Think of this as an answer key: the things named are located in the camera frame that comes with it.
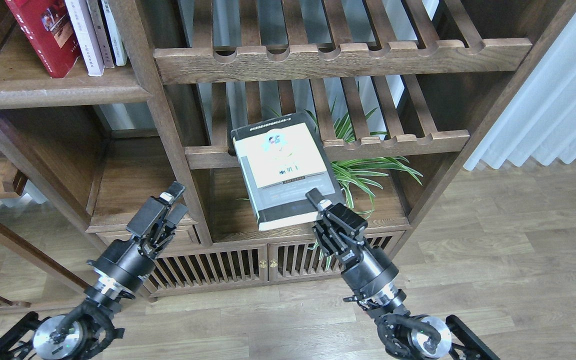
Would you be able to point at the red paperback book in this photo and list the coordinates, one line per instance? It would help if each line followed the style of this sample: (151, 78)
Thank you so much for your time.
(48, 28)

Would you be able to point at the green spider plant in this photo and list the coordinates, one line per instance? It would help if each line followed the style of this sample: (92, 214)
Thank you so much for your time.
(368, 172)

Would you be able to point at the yellow green black book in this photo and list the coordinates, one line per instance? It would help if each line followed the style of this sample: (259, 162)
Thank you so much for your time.
(283, 165)

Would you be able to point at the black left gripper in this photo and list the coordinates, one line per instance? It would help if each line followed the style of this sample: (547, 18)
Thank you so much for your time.
(126, 264)

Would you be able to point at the pale lavender white book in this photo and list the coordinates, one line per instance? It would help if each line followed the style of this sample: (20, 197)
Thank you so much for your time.
(81, 20)

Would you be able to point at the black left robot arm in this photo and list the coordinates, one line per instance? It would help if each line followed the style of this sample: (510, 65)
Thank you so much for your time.
(81, 334)

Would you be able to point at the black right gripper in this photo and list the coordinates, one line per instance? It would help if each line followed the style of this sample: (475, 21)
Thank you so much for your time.
(367, 270)

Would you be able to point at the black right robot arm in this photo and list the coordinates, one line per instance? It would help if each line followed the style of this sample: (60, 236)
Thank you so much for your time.
(423, 337)

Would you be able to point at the dark wooden bookshelf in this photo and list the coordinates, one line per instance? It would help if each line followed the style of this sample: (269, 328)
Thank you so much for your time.
(384, 83)

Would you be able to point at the white sheer curtain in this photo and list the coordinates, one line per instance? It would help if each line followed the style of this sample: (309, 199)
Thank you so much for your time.
(540, 121)

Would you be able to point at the white green upright book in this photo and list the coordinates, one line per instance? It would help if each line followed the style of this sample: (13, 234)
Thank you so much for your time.
(119, 51)

